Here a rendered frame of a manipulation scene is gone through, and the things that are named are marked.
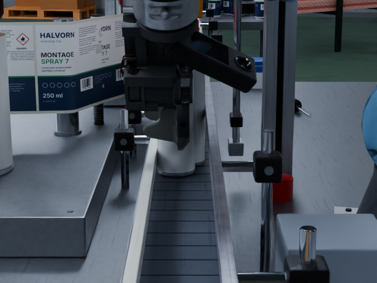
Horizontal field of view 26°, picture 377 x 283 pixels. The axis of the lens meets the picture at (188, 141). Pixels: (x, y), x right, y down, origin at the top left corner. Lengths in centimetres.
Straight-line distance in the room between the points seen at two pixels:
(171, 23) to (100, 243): 29
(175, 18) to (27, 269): 33
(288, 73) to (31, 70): 41
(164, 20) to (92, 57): 48
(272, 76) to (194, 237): 40
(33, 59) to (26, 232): 42
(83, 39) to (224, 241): 75
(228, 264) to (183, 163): 51
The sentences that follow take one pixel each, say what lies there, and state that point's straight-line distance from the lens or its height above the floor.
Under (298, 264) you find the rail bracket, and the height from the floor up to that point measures 97.
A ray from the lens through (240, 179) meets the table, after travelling 127.
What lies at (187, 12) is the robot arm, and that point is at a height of 111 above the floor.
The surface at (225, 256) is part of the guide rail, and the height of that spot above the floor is 96.
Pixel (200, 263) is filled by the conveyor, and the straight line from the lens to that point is 82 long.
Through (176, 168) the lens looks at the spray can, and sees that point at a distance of 110.
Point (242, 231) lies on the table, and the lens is 105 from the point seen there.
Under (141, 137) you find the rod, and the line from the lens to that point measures 120.
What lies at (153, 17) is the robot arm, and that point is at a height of 111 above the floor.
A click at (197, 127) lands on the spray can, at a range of 114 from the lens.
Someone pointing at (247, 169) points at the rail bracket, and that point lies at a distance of 88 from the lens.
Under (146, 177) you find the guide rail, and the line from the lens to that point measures 98.
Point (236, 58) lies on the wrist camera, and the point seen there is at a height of 105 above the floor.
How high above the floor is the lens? 119
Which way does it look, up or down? 14 degrees down
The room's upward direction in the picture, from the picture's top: straight up
